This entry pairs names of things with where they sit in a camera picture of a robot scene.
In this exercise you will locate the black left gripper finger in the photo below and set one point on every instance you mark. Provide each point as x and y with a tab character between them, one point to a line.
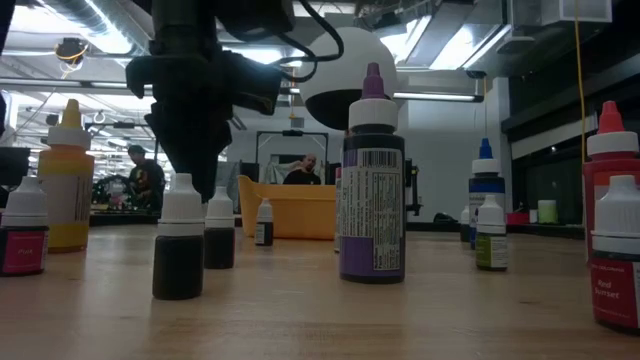
180	157
212	165

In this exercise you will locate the small dark dropper bottle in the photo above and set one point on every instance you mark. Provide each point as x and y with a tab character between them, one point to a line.
264	232
219	245
177	265
465	225

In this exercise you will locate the yellow plastic bin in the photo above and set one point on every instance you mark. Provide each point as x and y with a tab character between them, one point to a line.
300	212

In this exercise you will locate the yellow food coloring bottle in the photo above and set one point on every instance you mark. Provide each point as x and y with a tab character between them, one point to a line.
65	175

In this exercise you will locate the purple food coloring bottle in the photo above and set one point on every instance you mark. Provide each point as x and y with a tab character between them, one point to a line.
372	200

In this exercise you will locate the small pink label dropper bottle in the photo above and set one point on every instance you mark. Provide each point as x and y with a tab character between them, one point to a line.
22	250

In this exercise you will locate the blue food coloring bottle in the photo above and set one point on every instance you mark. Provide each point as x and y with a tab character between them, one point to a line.
486	185

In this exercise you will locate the small green label dropper bottle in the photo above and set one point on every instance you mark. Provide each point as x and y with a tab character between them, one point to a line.
491	252

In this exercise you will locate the orange food coloring bottle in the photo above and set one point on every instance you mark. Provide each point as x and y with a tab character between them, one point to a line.
611	160

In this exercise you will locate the small red label dropper bottle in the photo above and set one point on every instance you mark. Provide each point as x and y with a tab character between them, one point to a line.
615	290

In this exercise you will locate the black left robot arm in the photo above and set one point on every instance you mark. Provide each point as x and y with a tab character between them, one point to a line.
185	25

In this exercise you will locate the person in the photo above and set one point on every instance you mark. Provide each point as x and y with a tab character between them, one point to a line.
147	180
302	177

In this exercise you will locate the black monitor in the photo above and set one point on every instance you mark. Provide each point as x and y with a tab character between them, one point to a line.
12	162

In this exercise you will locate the white globe lamp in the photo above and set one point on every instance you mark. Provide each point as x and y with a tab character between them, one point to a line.
365	47

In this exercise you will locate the black equipment rack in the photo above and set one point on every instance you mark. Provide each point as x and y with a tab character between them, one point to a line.
412	187

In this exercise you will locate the long ceiling light bar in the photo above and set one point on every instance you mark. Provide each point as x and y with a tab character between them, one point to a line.
440	96

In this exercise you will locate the red box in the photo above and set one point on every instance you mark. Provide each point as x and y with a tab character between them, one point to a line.
517	218

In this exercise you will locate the white cup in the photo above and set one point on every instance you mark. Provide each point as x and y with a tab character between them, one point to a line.
533	216

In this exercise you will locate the green cup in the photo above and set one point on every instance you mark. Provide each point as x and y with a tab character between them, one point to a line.
547	211

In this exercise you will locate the white ceiling air unit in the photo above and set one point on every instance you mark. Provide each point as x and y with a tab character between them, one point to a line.
585	10

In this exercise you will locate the silver air duct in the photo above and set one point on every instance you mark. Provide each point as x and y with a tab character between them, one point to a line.
85	12

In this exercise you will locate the black ceiling camera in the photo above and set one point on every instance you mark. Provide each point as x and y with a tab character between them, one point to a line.
475	74

